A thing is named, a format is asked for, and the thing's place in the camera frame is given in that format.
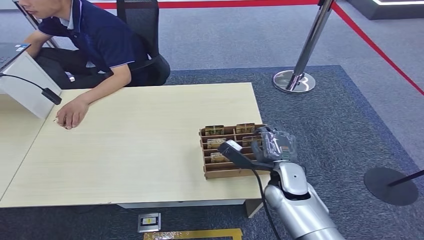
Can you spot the gold floor marking tape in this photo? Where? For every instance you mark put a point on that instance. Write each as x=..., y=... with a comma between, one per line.
x=192, y=234

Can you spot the brown wooden card rack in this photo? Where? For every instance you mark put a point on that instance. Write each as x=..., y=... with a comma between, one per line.
x=218, y=172

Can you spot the black round-base stand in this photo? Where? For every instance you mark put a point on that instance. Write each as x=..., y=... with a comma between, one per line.
x=387, y=188

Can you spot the person's left hand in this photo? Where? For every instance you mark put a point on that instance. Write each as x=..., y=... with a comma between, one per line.
x=73, y=114

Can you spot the person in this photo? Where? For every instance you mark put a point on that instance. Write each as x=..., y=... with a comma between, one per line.
x=99, y=36

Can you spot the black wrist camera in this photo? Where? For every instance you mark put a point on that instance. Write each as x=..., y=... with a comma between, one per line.
x=232, y=150

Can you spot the person's right forearm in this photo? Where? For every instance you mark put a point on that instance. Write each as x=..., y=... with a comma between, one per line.
x=31, y=39

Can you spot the dark platform with light strip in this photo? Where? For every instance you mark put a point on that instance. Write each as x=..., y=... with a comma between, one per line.
x=381, y=11

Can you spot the dark laptop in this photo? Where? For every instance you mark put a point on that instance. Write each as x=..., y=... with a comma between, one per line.
x=9, y=52

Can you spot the silver floor socket box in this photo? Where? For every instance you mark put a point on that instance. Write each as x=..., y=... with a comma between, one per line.
x=149, y=222

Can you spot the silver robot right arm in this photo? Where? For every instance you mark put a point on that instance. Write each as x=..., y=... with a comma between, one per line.
x=298, y=212

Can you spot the person's left forearm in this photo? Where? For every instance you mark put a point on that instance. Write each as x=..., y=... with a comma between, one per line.
x=109, y=84

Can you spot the red barrier belt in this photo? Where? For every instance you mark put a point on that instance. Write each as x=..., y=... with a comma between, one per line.
x=374, y=46
x=215, y=4

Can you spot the black office chair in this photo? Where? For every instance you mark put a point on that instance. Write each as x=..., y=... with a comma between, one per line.
x=142, y=20

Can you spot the dark blue carpet rug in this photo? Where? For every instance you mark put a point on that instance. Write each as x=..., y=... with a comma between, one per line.
x=331, y=126

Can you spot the chrome stanchion post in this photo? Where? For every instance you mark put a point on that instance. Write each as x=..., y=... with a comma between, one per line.
x=30, y=16
x=311, y=39

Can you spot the white desk partition panel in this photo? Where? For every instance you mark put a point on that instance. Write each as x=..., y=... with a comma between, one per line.
x=26, y=82

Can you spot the white desk underframe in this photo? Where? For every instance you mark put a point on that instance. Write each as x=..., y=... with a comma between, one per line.
x=182, y=203

